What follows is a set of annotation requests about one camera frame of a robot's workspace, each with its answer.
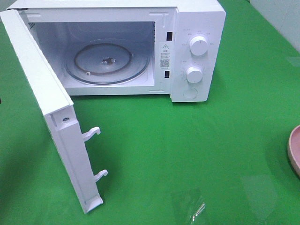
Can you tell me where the white microwave knob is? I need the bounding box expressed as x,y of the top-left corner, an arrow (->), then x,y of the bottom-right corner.
186,66 -> 203,83
189,35 -> 208,56

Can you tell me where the white microwave door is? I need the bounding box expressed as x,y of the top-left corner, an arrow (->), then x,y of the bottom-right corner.
0,9 -> 108,213

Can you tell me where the pink plate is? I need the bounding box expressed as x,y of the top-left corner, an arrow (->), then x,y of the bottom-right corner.
287,125 -> 300,177

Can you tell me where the glass microwave turntable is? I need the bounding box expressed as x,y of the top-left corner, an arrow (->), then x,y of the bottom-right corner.
65,39 -> 153,85

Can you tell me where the white microwave oven body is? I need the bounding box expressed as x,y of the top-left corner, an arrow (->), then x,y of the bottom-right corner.
6,0 -> 226,102

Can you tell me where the green table cover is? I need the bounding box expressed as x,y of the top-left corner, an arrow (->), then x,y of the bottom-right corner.
0,0 -> 300,225

